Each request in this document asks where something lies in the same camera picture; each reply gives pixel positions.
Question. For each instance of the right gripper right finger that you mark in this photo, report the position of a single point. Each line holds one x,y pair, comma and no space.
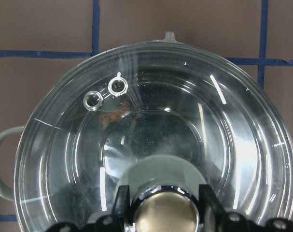
213,213

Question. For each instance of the glass pot lid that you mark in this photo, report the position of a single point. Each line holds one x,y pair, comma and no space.
160,135

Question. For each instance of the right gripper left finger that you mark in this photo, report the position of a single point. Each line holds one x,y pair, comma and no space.
113,222

